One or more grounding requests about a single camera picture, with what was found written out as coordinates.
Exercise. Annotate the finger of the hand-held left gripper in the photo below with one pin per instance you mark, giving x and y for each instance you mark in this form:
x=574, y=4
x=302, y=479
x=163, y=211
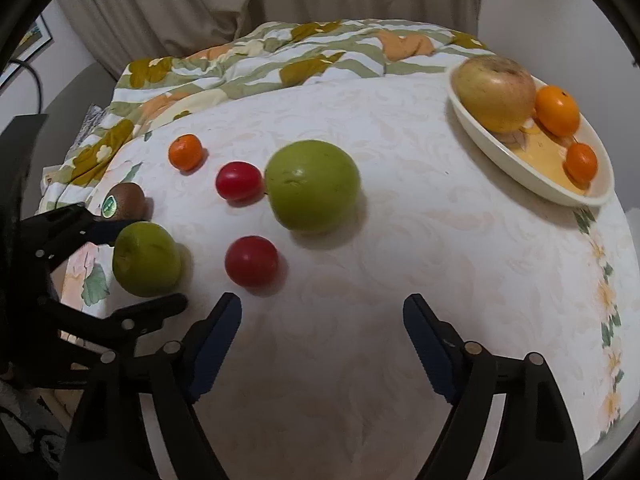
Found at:
x=100, y=233
x=140, y=315

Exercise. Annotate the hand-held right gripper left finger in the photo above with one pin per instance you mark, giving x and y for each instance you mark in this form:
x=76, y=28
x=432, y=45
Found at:
x=215, y=350

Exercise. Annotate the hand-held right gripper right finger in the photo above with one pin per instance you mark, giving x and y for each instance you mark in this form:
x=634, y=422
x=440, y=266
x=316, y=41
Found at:
x=430, y=350

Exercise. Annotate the brown kiwi with sticker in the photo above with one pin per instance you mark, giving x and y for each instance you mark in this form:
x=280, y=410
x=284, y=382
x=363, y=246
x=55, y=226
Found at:
x=127, y=200

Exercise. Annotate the small green apple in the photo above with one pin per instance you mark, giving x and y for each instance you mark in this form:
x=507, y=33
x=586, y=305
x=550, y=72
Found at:
x=146, y=259

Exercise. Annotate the small red tomato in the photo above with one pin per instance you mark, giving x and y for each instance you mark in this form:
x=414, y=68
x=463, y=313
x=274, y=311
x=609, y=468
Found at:
x=239, y=181
x=251, y=261

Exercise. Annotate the small tangerine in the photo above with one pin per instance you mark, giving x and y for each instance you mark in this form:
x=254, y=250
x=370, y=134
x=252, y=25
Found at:
x=186, y=151
x=581, y=162

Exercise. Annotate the large green apple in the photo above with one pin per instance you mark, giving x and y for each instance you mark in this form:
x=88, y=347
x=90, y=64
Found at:
x=312, y=186

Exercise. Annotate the cream plate with yellow cartoon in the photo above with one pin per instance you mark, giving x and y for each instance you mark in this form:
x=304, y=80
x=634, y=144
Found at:
x=545, y=170

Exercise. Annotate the yellow-red apple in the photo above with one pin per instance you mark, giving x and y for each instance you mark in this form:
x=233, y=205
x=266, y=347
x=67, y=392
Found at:
x=495, y=92

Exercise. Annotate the large orange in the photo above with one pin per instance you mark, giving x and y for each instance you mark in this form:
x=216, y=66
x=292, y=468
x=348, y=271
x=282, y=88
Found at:
x=557, y=112

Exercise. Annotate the grey patterned pillow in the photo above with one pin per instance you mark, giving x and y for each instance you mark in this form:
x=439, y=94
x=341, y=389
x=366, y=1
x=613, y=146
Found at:
x=90, y=125

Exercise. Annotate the white floral tablecloth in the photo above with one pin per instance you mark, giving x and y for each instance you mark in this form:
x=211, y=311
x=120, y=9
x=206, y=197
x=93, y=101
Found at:
x=400, y=240

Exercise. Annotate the grey padded headboard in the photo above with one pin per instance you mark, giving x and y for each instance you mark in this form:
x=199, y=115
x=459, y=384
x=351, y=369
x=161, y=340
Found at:
x=75, y=95

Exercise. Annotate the green striped floral blanket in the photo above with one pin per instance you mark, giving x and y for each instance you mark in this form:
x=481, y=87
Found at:
x=225, y=65

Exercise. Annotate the beige curtain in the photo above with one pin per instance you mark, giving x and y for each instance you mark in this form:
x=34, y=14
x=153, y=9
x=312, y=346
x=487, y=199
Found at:
x=175, y=5

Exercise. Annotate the wall poster of colourful houses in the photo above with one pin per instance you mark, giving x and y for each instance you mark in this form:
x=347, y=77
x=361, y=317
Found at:
x=30, y=40

